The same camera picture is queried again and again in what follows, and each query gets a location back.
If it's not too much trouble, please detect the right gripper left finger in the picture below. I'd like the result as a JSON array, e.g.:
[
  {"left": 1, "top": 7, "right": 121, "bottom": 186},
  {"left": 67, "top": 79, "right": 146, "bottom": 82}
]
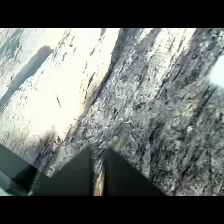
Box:
[{"left": 32, "top": 144, "right": 95, "bottom": 197}]

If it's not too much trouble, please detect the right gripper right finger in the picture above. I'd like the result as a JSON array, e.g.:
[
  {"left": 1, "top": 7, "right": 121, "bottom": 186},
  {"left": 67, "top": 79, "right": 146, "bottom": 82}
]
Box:
[{"left": 102, "top": 147, "right": 167, "bottom": 197}]

